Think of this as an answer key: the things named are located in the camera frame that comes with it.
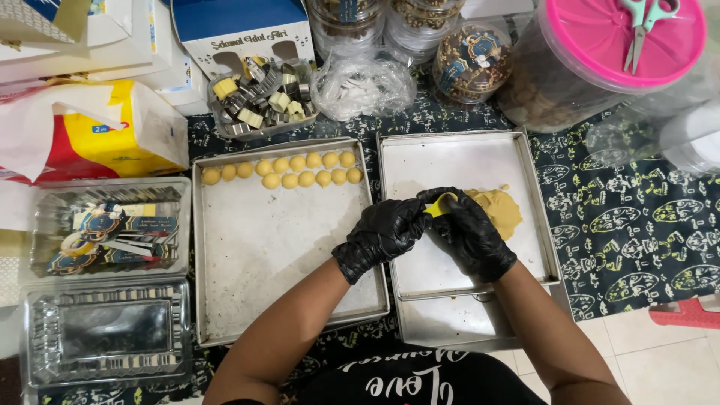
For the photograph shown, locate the clear plastic hinged container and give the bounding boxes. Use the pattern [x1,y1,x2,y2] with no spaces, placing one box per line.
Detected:
[21,177,194,390]

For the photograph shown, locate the person's right hand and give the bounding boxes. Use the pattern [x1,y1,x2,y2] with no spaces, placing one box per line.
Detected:
[416,187,518,284]

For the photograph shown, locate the clear jar of chocolate cookies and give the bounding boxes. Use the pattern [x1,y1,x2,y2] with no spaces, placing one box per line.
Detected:
[306,0,389,62]
[384,0,468,64]

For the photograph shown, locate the floured square metal baking tray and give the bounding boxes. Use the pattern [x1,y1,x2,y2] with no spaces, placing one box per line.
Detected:
[191,138,391,348]

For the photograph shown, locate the person's black printed shirt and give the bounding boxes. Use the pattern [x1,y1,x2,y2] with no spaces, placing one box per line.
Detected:
[222,344,551,405]

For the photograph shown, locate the clear plastic bag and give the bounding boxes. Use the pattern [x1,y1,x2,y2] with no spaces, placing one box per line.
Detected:
[310,52,419,123]

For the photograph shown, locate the clear box of cookie cutters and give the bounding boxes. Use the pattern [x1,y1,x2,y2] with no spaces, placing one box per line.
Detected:
[206,58,321,141]

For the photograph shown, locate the empty clear plastic jars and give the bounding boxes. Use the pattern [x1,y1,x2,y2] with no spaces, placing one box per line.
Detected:
[584,53,720,176]

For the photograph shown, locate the heap of white carton boxes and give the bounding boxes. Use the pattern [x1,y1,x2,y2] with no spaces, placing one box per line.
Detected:
[0,0,210,117]

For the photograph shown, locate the rows of yellow dough balls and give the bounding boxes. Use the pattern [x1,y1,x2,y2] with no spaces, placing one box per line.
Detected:
[201,150,364,190]

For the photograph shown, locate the roll of clear tape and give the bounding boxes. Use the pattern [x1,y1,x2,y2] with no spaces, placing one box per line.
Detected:
[60,231,98,258]

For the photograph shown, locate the metal baking tray with dough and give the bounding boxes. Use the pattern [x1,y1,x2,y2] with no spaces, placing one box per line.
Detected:
[376,130,563,302]

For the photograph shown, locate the dark patterned cloth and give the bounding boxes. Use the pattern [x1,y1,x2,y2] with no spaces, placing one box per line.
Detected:
[34,61,720,405]

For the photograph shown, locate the lump of yellow cookie dough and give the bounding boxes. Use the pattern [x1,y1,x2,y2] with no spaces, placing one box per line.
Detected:
[464,184,524,242]

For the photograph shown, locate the person's left hand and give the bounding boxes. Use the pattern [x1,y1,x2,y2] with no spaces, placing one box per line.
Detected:
[332,197,434,285]

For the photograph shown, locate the large jar with pink lid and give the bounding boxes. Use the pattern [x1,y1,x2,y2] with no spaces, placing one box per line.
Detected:
[497,0,711,135]

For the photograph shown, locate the yellow plastic measuring spoon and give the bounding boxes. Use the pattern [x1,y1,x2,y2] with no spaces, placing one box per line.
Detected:
[423,192,459,219]

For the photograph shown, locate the heap of blue label stickers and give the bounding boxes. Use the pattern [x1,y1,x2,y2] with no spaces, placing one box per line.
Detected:
[46,201,181,276]

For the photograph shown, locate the green handled scissors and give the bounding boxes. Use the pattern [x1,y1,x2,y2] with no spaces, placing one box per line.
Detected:
[619,0,681,75]

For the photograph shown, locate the red plastic stool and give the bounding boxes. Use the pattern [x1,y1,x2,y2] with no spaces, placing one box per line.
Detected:
[648,296,720,330]

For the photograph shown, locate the blue and white carton box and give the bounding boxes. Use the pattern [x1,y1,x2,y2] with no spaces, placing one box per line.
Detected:
[168,0,317,81]

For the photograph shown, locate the labelled jar of chocolate cookies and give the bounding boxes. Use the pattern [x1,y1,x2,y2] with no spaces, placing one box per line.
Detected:
[431,22,514,107]

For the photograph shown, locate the yellow and red paper bag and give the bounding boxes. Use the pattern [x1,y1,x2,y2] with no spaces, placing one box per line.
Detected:
[0,79,191,186]

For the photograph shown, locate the empty metal baking tray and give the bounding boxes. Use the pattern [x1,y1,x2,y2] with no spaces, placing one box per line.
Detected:
[388,280,575,353]

